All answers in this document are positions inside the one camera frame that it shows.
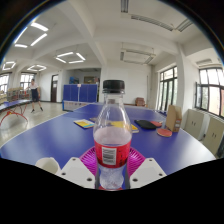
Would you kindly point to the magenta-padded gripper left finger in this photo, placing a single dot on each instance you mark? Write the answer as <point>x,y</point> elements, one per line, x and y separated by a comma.
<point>76,171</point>

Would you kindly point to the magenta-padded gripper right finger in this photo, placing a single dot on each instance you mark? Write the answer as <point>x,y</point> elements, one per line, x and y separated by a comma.
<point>146,171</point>

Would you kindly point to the clear red-labelled water bottle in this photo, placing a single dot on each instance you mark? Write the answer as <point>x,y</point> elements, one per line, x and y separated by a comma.
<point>112,146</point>

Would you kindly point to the white cup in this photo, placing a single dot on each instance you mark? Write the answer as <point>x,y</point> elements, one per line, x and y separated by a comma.
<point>48,165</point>

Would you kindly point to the red table tennis paddle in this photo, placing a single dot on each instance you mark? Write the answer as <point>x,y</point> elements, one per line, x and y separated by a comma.
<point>164,132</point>
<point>156,123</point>

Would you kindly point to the black paddle case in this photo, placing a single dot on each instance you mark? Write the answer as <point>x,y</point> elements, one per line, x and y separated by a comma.
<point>145,124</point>

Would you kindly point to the yellow and blue book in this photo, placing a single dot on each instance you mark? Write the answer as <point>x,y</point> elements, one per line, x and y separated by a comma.
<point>84,123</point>

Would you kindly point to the grey book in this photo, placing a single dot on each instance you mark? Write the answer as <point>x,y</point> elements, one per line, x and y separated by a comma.
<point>92,119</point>

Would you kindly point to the brown cardboard box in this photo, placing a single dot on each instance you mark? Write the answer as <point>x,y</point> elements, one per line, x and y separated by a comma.
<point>174,118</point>

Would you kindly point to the beige cabinet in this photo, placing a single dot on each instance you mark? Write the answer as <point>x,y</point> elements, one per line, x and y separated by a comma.
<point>214,135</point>
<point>194,123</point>

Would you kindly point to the brown chair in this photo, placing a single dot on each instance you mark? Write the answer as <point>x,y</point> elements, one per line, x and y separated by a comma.
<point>140,101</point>

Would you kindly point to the blue partition boards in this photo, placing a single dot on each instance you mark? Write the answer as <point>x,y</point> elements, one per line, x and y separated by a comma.
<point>80,93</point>

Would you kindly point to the black-framed tall window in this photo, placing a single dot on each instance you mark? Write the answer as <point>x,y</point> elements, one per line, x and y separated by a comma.
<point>167,88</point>

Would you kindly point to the dark door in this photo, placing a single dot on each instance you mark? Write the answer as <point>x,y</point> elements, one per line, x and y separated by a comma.
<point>54,88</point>

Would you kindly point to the person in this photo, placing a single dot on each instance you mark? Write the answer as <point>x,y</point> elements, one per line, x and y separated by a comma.
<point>34,93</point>

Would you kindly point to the blue red-legged tennis table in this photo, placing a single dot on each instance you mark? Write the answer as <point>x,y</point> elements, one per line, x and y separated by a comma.
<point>11,105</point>

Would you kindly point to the black-framed wide window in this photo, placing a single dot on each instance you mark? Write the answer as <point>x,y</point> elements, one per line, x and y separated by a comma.
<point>211,91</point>

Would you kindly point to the ceiling lights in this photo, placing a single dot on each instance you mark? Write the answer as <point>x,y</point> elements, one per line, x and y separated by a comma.
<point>39,39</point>

